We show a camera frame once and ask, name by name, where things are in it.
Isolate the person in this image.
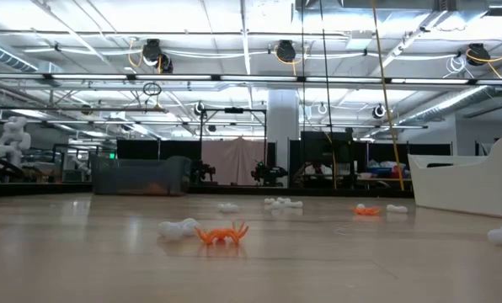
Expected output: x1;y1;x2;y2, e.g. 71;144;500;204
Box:
303;162;333;178

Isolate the white plastic bin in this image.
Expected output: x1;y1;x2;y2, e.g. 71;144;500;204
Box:
408;134;502;220

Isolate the long ceiling light strip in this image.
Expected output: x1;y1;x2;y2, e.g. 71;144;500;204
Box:
0;72;502;85

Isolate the black ceiling cable reel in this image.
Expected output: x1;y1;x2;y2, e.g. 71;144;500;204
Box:
275;40;297;64
141;38;174;75
465;41;492;66

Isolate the small white background robot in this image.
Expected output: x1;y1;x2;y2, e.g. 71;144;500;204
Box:
69;156;93;176

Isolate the dark grey plastic bin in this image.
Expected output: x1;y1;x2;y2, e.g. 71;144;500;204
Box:
90;155;192;196

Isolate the black hanging cable loop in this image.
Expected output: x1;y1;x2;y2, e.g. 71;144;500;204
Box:
142;82;163;97

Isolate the yellow hanging cable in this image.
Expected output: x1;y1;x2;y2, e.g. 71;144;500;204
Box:
324;132;339;190

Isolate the black table frame rail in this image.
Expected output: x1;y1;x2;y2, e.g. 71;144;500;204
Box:
0;180;416;198

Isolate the yellow background post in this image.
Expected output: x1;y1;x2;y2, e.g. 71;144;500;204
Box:
369;0;406;191

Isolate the black background rig frame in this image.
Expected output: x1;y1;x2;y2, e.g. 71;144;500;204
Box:
198;107;269;186

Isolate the large white background robot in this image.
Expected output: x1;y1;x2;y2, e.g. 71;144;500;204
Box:
0;116;32;169

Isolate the silver ventilation duct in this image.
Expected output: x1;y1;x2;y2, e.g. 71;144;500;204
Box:
402;83;494;123
0;40;40;72

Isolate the cluttered background workbench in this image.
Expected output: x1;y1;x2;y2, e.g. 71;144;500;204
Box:
355;159;412;190

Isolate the pink backdrop cloth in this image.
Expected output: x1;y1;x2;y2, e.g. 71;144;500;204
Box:
200;136;268;186

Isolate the yellow ceiling cable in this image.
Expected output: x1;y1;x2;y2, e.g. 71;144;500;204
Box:
465;40;502;79

